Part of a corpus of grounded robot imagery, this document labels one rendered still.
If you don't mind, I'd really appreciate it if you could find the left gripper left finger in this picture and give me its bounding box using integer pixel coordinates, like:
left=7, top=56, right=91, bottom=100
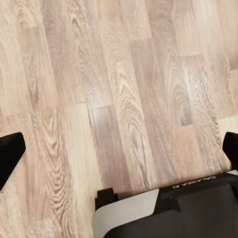
left=0, top=132, right=26, bottom=191

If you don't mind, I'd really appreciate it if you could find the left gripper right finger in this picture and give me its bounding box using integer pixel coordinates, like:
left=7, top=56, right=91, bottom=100
left=222, top=131, right=238, bottom=172

